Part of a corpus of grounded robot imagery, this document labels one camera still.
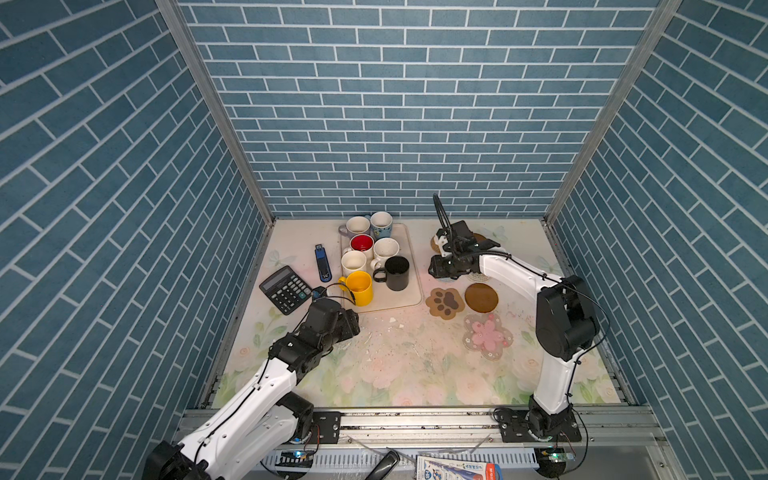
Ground beige serving tray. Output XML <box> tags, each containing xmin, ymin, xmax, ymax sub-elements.
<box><xmin>343</xmin><ymin>223</ymin><xmax>423</xmax><ymax>314</ymax></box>

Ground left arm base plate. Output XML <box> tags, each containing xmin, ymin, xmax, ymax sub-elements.
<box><xmin>279</xmin><ymin>409</ymin><xmax>342</xmax><ymax>446</ymax></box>

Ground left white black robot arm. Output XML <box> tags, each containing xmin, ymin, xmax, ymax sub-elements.
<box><xmin>141</xmin><ymin>297</ymin><xmax>360</xmax><ymax>479</ymax></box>

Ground light blue floral mug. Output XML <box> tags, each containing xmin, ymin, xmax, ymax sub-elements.
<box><xmin>369</xmin><ymin>211</ymin><xmax>393</xmax><ymax>241</ymax></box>

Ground blue stapler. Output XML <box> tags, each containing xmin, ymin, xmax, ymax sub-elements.
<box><xmin>314</xmin><ymin>244</ymin><xmax>333</xmax><ymax>283</ymax></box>

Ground red inside mug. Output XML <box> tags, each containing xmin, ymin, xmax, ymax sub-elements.
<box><xmin>343</xmin><ymin>234</ymin><xmax>375</xmax><ymax>260</ymax></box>

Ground aluminium front rail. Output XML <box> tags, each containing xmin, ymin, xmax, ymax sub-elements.
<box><xmin>157</xmin><ymin>406</ymin><xmax>685</xmax><ymax>480</ymax></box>

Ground black mug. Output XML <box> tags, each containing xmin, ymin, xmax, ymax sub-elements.
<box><xmin>372</xmin><ymin>255</ymin><xmax>410</xmax><ymax>292</ymax></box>

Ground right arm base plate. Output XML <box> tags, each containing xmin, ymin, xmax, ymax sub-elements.
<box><xmin>491</xmin><ymin>407</ymin><xmax>582</xmax><ymax>443</ymax></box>

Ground brown paw print coaster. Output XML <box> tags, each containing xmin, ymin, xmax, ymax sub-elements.
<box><xmin>426</xmin><ymin>288</ymin><xmax>466</xmax><ymax>321</ymax></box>

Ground black handheld device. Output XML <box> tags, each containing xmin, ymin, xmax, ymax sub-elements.
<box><xmin>365</xmin><ymin>450</ymin><xmax>401</xmax><ymax>480</ymax></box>

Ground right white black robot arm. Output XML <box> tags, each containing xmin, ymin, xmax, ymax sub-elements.
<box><xmin>428</xmin><ymin>218</ymin><xmax>600</xmax><ymax>439</ymax></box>

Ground green circuit board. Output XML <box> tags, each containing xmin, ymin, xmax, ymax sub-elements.
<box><xmin>275</xmin><ymin>451</ymin><xmax>315</xmax><ymax>470</ymax></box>

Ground white speckled mug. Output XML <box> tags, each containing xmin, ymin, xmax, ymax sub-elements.
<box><xmin>370</xmin><ymin>238</ymin><xmax>400</xmax><ymax>271</ymax></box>

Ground yellow mug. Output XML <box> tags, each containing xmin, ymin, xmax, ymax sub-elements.
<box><xmin>340</xmin><ymin>271</ymin><xmax>374</xmax><ymax>307</ymax></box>

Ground brown cork round coaster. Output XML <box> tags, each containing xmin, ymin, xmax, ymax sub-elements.
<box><xmin>464</xmin><ymin>283</ymin><xmax>499</xmax><ymax>313</ymax></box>

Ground cream white mug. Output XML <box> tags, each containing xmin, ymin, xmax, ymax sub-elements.
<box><xmin>341</xmin><ymin>249</ymin><xmax>369</xmax><ymax>277</ymax></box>

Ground blue white printed package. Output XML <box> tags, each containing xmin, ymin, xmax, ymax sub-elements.
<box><xmin>416</xmin><ymin>456</ymin><xmax>503</xmax><ymax>480</ymax></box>

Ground white mug grey handle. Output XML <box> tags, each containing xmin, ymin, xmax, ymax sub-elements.
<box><xmin>338</xmin><ymin>216</ymin><xmax>371</xmax><ymax>238</ymax></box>

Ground black calculator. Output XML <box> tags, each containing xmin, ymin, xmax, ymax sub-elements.
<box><xmin>259</xmin><ymin>265</ymin><xmax>312</xmax><ymax>315</ymax></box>

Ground pink flower coaster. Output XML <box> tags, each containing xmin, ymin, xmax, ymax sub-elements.
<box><xmin>462</xmin><ymin>312</ymin><xmax>514</xmax><ymax>361</ymax></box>

